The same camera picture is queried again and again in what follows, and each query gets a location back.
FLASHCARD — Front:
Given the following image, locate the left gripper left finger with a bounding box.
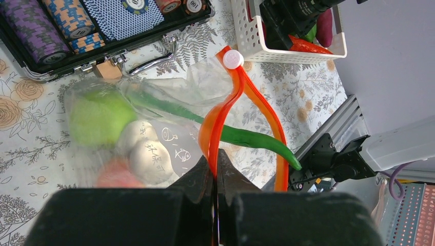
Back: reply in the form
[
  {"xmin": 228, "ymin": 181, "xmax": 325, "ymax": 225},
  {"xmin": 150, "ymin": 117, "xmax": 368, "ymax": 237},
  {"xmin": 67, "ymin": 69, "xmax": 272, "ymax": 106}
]
[{"xmin": 25, "ymin": 157, "xmax": 215, "ymax": 245}]

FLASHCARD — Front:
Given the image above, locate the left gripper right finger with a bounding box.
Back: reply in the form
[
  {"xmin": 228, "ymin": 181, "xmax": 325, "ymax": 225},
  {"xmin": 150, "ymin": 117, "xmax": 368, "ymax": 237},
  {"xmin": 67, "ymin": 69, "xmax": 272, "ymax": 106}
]
[{"xmin": 217, "ymin": 150, "xmax": 383, "ymax": 245}]

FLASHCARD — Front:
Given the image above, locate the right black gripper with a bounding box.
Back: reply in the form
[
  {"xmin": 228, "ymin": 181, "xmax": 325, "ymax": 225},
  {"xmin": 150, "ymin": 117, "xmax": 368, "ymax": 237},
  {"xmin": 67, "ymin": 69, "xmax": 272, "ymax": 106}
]
[{"xmin": 259, "ymin": 1, "xmax": 342, "ymax": 49}]

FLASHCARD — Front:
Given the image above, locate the orange carrot toy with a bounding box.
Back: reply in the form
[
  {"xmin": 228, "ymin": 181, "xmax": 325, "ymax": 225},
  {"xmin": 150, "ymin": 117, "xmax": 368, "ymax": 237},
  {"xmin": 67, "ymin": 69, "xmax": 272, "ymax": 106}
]
[{"xmin": 289, "ymin": 35, "xmax": 332, "ymax": 54}]

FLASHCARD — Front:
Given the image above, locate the green bell pepper toy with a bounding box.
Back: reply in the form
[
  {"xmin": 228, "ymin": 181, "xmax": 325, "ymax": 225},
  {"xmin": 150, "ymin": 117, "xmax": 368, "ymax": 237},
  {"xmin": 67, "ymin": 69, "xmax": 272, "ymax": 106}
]
[{"xmin": 304, "ymin": 24, "xmax": 317, "ymax": 43}]

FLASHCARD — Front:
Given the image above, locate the orange peach toy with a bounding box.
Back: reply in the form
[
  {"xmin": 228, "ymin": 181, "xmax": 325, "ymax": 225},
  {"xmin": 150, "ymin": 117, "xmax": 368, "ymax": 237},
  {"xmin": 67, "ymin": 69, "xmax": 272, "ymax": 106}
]
[{"xmin": 95, "ymin": 158, "xmax": 145, "ymax": 188}]

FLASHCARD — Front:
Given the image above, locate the green chili pepper toy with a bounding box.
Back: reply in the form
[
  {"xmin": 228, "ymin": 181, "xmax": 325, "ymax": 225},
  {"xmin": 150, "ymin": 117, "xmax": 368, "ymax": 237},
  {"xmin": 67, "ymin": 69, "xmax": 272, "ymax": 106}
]
[{"xmin": 126, "ymin": 91, "xmax": 302, "ymax": 171}]

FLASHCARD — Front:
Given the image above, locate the clear zip top bag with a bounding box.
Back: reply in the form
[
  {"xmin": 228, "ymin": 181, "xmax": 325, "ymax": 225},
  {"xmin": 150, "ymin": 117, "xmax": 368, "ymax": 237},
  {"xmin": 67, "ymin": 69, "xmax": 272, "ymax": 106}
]
[{"xmin": 64, "ymin": 47, "xmax": 291, "ymax": 191}]

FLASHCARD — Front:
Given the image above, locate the green apple toy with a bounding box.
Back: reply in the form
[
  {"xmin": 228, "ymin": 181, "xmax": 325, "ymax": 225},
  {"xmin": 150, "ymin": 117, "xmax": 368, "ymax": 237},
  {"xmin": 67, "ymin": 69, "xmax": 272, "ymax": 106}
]
[{"xmin": 68, "ymin": 90, "xmax": 137, "ymax": 148}]

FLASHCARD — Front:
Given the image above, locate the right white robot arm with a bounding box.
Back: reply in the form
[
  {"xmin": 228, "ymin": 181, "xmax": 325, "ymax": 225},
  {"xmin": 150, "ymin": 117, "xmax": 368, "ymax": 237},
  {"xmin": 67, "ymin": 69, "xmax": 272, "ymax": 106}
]
[{"xmin": 248, "ymin": 1, "xmax": 434, "ymax": 171}]

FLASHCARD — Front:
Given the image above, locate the white plastic basket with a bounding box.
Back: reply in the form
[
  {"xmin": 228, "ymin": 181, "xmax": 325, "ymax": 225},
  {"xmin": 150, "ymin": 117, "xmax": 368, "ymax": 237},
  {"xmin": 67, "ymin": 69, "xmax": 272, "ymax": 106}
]
[{"xmin": 231, "ymin": 1, "xmax": 347, "ymax": 64}]

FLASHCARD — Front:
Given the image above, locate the purple sweet potato toy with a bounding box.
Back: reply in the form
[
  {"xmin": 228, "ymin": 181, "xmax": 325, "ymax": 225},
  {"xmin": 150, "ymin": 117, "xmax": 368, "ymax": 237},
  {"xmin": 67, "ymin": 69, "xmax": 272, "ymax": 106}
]
[{"xmin": 316, "ymin": 9, "xmax": 333, "ymax": 48}]

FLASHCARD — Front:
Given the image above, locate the black poker chip case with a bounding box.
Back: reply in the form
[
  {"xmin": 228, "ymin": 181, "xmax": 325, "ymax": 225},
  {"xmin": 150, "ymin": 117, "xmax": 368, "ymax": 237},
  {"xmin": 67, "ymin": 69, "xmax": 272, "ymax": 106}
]
[{"xmin": 1, "ymin": 1, "xmax": 215, "ymax": 82}]

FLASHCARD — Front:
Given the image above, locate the black mounting base plate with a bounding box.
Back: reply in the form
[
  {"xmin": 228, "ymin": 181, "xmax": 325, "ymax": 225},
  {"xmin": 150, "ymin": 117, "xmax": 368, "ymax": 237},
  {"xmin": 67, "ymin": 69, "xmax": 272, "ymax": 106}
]
[{"xmin": 288, "ymin": 133, "xmax": 377, "ymax": 191}]

